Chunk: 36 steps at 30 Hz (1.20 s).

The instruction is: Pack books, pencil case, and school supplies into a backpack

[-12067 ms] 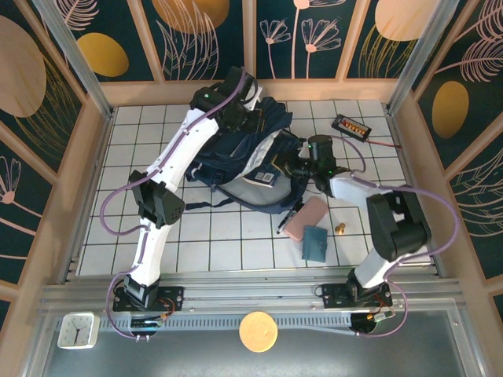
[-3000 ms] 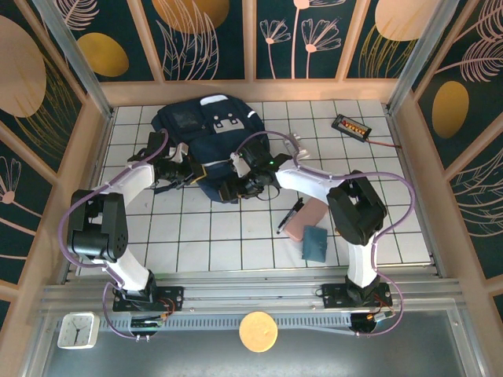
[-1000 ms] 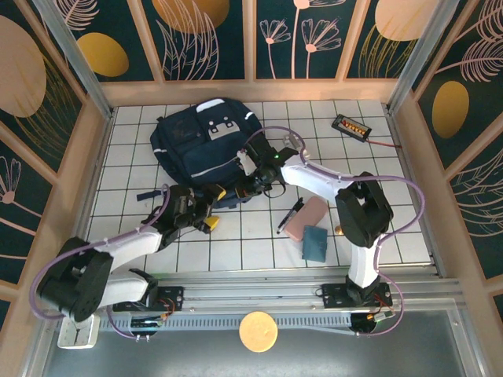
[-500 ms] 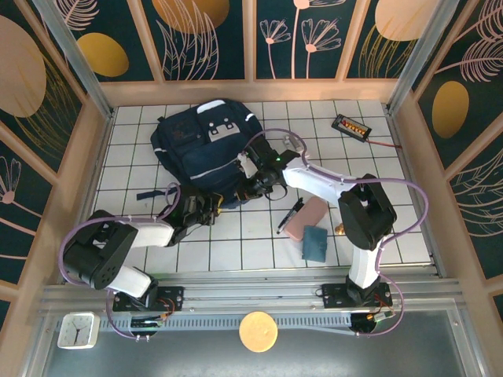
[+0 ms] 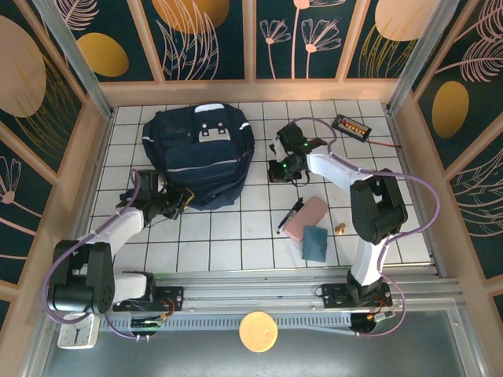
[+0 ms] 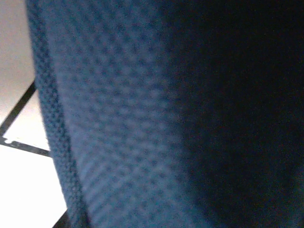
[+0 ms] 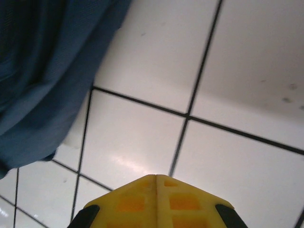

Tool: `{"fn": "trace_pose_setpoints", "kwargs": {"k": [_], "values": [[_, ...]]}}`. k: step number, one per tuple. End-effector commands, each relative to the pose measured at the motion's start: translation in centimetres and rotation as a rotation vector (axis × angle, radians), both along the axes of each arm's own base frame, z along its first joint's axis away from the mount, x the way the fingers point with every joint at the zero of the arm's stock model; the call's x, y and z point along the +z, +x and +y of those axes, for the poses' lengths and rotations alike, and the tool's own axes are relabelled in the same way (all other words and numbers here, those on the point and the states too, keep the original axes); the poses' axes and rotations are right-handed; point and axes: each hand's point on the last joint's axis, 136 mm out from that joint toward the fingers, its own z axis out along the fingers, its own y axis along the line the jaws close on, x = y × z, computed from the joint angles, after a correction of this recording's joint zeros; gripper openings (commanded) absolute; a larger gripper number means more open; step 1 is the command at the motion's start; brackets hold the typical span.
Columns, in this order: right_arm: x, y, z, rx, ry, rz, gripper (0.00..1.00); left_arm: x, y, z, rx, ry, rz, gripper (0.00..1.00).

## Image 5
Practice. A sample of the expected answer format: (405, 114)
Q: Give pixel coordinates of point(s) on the navy blue backpack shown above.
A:
(196, 157)

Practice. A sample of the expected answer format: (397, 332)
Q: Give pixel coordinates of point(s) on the pink pencil case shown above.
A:
(308, 216)

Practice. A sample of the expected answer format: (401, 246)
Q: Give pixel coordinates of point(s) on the long black pen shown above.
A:
(287, 220)

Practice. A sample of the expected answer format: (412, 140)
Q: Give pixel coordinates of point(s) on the teal notebook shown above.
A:
(314, 243)

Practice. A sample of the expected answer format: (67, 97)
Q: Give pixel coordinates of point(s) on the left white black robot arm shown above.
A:
(86, 279)

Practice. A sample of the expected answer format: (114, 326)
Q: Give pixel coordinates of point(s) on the black battery charger box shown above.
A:
(349, 126)

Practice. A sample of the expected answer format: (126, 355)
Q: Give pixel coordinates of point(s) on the small brass fitting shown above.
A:
(340, 229)

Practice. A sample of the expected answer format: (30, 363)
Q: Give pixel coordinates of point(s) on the round cork disc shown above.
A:
(258, 331)

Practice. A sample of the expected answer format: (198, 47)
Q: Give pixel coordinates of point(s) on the white alarm clock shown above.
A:
(78, 337)

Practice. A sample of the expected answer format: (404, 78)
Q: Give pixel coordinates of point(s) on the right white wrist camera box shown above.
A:
(278, 147)

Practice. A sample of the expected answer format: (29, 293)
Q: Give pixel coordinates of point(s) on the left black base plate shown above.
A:
(173, 296)

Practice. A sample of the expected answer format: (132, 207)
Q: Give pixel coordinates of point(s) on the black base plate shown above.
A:
(334, 294)
(173, 296)

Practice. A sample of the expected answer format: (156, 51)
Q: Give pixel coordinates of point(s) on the aluminium mounting rail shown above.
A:
(255, 292)

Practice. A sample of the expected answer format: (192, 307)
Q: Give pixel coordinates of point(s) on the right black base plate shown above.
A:
(334, 294)

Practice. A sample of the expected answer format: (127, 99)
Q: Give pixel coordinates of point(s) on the aluminium frame post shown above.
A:
(416, 59)
(78, 66)

